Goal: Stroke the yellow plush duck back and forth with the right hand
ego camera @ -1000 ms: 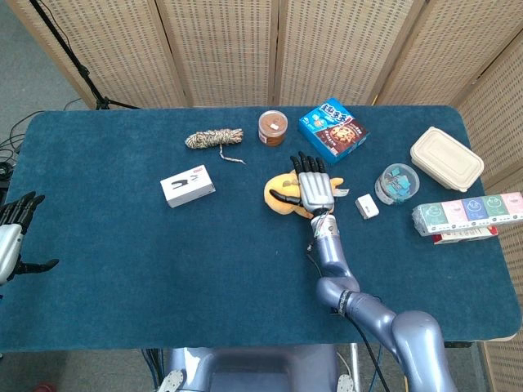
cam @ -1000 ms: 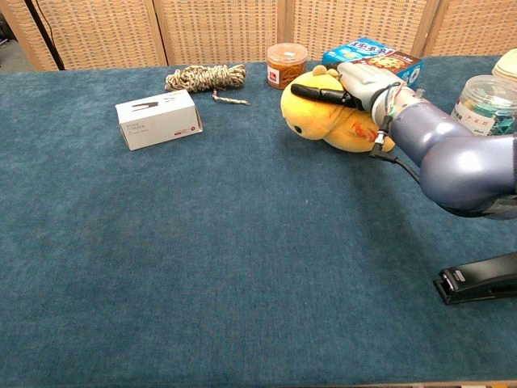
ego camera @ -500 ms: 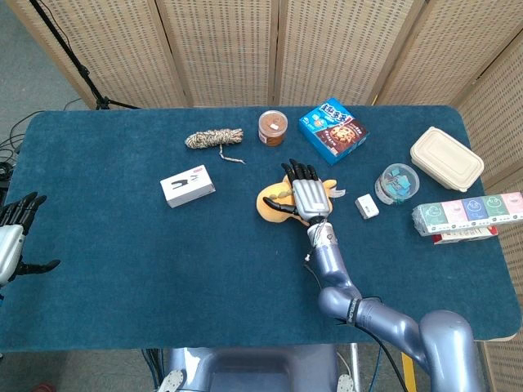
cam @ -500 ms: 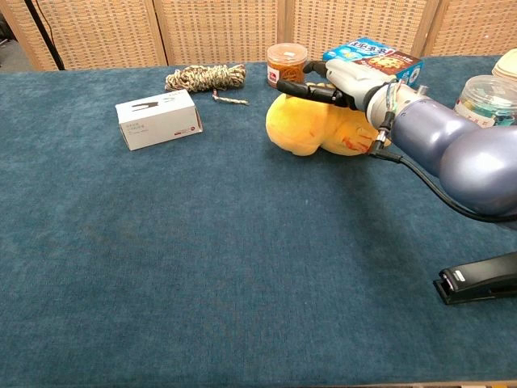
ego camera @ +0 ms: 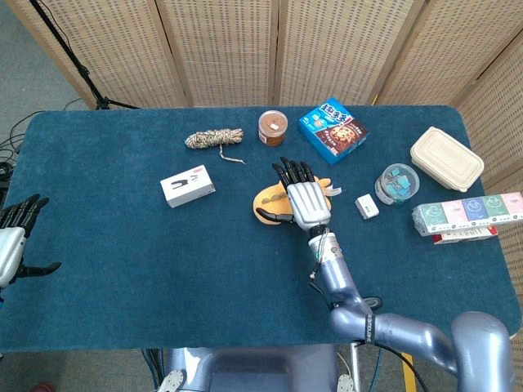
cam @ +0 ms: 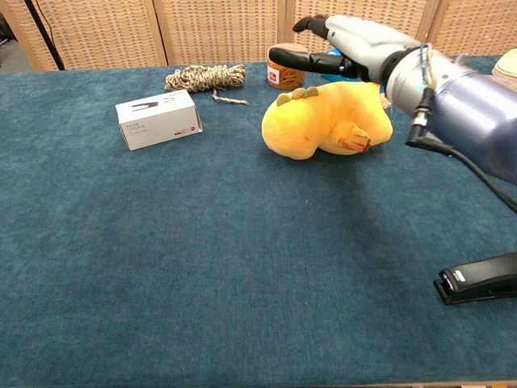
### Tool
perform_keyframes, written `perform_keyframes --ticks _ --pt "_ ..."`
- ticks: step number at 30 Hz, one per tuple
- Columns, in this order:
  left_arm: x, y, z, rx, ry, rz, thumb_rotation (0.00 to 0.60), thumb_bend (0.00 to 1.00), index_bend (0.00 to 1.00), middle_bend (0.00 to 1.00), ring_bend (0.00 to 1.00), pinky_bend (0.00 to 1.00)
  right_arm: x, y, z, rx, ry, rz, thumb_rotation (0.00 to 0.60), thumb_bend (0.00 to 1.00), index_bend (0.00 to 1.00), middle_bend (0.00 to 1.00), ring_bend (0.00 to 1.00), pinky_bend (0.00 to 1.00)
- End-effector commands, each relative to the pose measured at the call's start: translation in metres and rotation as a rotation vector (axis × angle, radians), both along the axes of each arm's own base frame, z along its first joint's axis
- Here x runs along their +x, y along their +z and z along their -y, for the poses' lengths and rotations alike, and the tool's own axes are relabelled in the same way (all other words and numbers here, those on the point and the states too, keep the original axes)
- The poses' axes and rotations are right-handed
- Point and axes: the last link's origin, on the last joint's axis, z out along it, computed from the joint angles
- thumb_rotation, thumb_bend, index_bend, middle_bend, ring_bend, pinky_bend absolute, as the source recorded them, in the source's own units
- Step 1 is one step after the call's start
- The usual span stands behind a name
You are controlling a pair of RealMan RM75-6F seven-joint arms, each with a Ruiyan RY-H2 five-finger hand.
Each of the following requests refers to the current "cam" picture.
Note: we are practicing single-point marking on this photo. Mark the brown jar with clear lid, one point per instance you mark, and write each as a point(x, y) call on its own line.
point(282, 77)

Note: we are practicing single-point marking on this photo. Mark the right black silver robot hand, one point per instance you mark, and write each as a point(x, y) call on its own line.
point(363, 44)

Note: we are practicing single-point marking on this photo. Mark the black tripod stand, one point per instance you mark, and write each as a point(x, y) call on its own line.
point(44, 36)

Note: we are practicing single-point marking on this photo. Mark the woven folding screen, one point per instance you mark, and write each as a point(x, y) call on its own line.
point(218, 28)

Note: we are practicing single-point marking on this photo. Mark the white stapler box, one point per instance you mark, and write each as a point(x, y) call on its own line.
point(157, 121)

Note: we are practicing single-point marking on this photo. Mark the yellow plush toy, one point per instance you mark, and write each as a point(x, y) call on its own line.
point(315, 121)

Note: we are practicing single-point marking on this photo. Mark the beige lidded lunch container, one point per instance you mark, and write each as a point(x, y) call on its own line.
point(507, 70)

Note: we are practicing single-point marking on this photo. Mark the blue carpet table cover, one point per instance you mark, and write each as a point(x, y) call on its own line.
point(202, 242)

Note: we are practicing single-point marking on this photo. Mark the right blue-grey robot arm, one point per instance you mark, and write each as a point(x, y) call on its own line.
point(472, 109)

